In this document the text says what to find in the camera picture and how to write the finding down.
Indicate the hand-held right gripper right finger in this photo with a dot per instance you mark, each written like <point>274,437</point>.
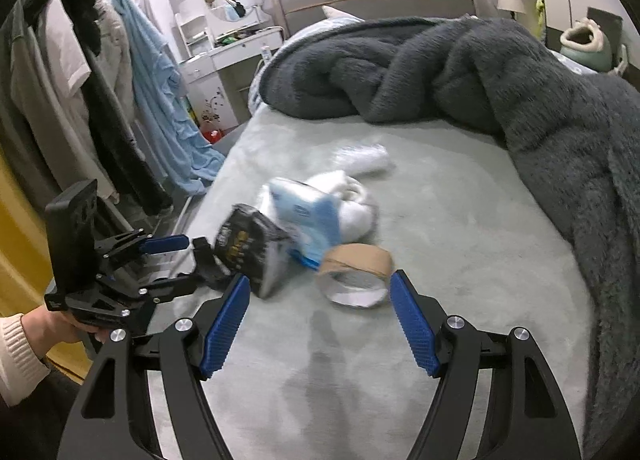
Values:
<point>415,325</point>

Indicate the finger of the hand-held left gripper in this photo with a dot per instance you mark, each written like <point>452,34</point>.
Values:
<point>165,243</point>
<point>170,285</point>

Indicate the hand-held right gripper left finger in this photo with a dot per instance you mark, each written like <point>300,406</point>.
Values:
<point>225,325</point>

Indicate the black snack packet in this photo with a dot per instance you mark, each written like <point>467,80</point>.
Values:
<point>245,245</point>

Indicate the brown tape roll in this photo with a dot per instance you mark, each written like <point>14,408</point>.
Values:
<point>360,260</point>

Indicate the white towel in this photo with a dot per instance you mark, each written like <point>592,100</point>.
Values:
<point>357,212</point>

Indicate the blue white tissue packet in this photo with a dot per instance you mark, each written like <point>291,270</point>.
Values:
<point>305,220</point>

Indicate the clear plastic bottle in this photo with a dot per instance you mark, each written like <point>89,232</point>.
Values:
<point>362,159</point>

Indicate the person's left forearm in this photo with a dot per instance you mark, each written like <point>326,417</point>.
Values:
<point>15,355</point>

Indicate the person's left hand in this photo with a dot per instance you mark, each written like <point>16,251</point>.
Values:
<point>55,327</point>

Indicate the white clothes rack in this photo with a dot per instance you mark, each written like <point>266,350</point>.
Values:
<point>175,215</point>

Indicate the yellow wooden board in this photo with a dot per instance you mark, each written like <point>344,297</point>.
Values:
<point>20,250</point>

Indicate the dark long coat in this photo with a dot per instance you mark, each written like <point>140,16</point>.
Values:
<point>115,139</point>

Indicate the pale green bed sheet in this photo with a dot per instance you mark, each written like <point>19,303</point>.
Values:
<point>425,215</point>

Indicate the small red bag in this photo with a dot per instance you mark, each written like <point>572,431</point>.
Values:
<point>211,133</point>

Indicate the grey cushion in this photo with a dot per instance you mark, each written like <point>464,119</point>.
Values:
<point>232,137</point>

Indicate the hanging clothes on rack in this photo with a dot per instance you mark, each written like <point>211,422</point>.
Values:
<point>30,104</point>

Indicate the light blue robe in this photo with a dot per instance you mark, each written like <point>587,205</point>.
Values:
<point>155,89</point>

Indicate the white dressing table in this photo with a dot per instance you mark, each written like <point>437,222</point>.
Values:
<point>225,79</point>

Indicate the white fluffy garment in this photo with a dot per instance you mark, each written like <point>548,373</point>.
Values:
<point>117,64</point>

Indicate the person's dark trousers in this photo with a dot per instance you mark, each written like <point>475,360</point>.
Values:
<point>45,420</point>

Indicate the white shirt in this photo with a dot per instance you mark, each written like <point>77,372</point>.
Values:
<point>60,44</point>

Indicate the white charger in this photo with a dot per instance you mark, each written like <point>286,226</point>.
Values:
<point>266,53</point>

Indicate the white desktop shelf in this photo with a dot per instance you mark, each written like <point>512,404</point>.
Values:
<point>192,29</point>

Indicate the black garment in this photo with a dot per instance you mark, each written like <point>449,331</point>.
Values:
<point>75,4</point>

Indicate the dark grey fluffy blanket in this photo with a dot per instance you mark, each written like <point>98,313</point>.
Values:
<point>500,89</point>

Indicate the white pillow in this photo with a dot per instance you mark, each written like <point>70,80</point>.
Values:
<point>340,13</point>

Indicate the yellow green cloth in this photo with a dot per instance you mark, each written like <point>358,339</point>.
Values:
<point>540,14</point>

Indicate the white bedside lamp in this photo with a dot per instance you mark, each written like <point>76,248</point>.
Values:
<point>510,0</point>

